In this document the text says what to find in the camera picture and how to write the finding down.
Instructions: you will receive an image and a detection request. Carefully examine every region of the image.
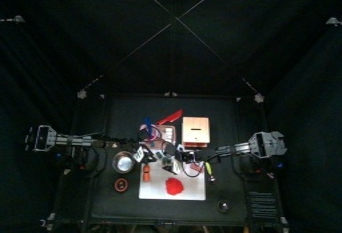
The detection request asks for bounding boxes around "pink plastic cup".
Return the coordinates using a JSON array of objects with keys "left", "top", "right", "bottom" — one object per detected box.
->
[{"left": 139, "top": 125, "right": 163, "bottom": 142}]

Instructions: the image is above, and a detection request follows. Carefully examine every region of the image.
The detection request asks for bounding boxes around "white cutting board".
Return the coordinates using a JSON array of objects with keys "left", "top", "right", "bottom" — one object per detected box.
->
[{"left": 138, "top": 148, "right": 207, "bottom": 201}]

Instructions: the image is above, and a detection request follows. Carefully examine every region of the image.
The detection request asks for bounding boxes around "yellow-green handled toy knife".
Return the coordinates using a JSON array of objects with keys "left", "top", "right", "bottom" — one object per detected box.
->
[{"left": 203, "top": 161, "right": 218, "bottom": 183}]

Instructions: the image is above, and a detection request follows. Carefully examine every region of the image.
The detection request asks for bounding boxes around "printed label sheet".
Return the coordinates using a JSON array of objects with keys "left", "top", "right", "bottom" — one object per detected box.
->
[{"left": 248, "top": 191, "right": 278, "bottom": 220}]

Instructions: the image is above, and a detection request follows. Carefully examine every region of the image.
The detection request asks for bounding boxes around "orange toy carrot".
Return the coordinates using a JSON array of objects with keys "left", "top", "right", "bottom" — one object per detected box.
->
[{"left": 142, "top": 163, "right": 151, "bottom": 182}]

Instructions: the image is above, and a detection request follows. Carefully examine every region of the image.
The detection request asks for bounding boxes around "light wooden box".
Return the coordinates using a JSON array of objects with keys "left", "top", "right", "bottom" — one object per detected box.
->
[{"left": 181, "top": 116, "right": 211, "bottom": 148}]

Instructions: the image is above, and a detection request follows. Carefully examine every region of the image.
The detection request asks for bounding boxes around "blue plastic utensil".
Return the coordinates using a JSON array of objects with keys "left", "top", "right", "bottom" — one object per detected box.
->
[{"left": 143, "top": 116, "right": 155, "bottom": 141}]

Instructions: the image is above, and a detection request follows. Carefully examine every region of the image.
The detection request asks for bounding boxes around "white toy block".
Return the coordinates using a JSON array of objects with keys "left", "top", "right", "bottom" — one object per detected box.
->
[{"left": 163, "top": 127, "right": 177, "bottom": 140}]

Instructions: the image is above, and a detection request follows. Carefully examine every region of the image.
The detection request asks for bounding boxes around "red toy ketchup splat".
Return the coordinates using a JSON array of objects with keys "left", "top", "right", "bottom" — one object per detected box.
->
[{"left": 165, "top": 177, "right": 186, "bottom": 196}]

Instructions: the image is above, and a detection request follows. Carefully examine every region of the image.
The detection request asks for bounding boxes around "small silver metal weight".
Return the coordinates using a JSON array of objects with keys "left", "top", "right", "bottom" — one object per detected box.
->
[{"left": 217, "top": 200, "right": 231, "bottom": 214}]

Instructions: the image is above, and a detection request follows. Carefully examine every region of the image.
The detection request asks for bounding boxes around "round metal bowl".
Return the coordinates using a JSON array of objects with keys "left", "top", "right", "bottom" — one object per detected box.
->
[{"left": 111, "top": 150, "right": 137, "bottom": 174}]

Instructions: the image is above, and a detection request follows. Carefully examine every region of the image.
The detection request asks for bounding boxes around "red soy sauce dish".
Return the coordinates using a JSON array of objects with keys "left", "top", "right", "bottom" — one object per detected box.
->
[{"left": 114, "top": 178, "right": 131, "bottom": 193}]

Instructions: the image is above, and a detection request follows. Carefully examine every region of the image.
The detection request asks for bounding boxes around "red plastic toy knife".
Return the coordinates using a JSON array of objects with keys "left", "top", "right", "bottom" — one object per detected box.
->
[{"left": 155, "top": 108, "right": 185, "bottom": 126}]

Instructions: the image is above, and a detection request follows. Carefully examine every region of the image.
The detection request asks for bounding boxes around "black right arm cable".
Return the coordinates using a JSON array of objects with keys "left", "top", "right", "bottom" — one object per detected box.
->
[{"left": 181, "top": 153, "right": 225, "bottom": 179}]

